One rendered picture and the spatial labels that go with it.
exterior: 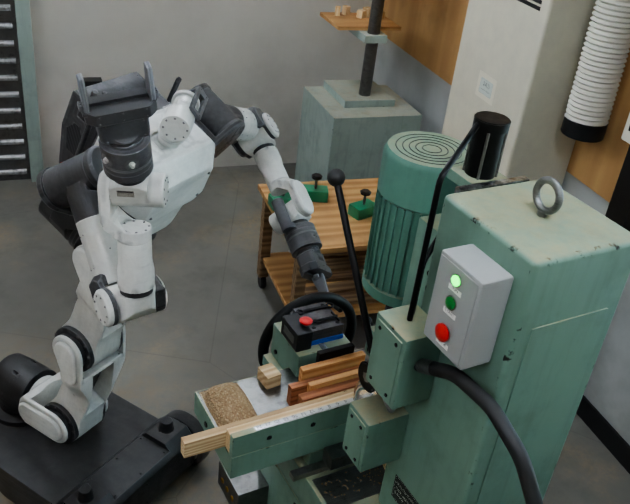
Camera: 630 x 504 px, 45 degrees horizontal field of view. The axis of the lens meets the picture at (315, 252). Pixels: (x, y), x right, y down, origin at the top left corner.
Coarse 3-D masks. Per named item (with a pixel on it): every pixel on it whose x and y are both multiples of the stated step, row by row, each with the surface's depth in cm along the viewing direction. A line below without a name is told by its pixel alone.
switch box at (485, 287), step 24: (456, 264) 112; (480, 264) 112; (456, 288) 113; (480, 288) 108; (504, 288) 110; (432, 312) 119; (456, 312) 114; (480, 312) 110; (432, 336) 120; (456, 336) 115; (480, 336) 113; (456, 360) 116; (480, 360) 117
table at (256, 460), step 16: (288, 368) 176; (240, 384) 170; (256, 384) 171; (288, 384) 172; (256, 400) 166; (272, 400) 167; (208, 416) 161; (320, 432) 161; (336, 432) 163; (224, 448) 154; (272, 448) 156; (288, 448) 158; (304, 448) 161; (320, 448) 164; (224, 464) 156; (240, 464) 154; (256, 464) 156; (272, 464) 159
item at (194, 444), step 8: (312, 400) 162; (320, 400) 163; (288, 408) 160; (296, 408) 160; (256, 416) 156; (264, 416) 157; (232, 424) 154; (240, 424) 154; (200, 432) 151; (208, 432) 151; (216, 432) 152; (224, 432) 152; (184, 440) 149; (192, 440) 149; (200, 440) 150; (208, 440) 151; (216, 440) 152; (224, 440) 153; (184, 448) 149; (192, 448) 150; (200, 448) 151; (208, 448) 152; (216, 448) 153; (184, 456) 150
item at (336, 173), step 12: (336, 168) 145; (336, 180) 144; (336, 192) 145; (348, 228) 144; (348, 240) 144; (348, 252) 145; (360, 288) 144; (360, 300) 144; (360, 312) 144; (372, 336) 144; (360, 372) 144
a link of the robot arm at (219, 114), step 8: (208, 88) 190; (208, 96) 188; (216, 96) 190; (208, 104) 188; (216, 104) 188; (224, 104) 190; (208, 112) 187; (216, 112) 188; (224, 112) 188; (232, 112) 190; (240, 112) 199; (200, 120) 188; (208, 120) 188; (216, 120) 187; (224, 120) 187; (208, 128) 188; (216, 128) 187
